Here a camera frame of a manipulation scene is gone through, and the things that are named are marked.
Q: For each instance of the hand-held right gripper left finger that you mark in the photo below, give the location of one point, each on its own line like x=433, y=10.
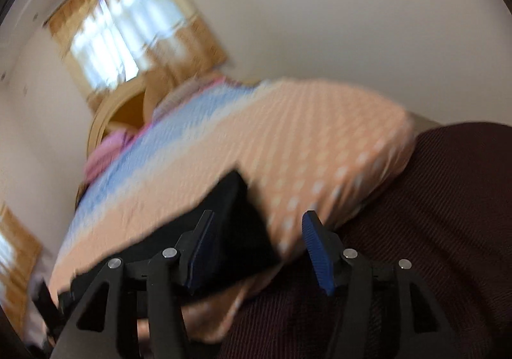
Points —
x=198, y=259

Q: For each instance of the bed with polka-dot sheet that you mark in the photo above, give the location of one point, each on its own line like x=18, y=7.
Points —
x=320, y=135

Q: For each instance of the black pants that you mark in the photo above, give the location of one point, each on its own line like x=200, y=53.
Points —
x=248, y=223

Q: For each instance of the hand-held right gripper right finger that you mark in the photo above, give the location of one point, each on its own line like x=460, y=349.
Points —
x=320, y=259

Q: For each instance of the wooden bed headboard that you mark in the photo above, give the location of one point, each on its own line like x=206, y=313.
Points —
x=100, y=119

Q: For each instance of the person's maroon ribbed clothing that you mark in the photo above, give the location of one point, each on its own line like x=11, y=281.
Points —
x=420, y=223

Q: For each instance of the beige floral window curtain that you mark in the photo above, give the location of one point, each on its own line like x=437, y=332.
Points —
x=18, y=259
x=132, y=26

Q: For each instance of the pink folded blanket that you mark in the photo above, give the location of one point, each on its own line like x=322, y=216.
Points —
x=106, y=153

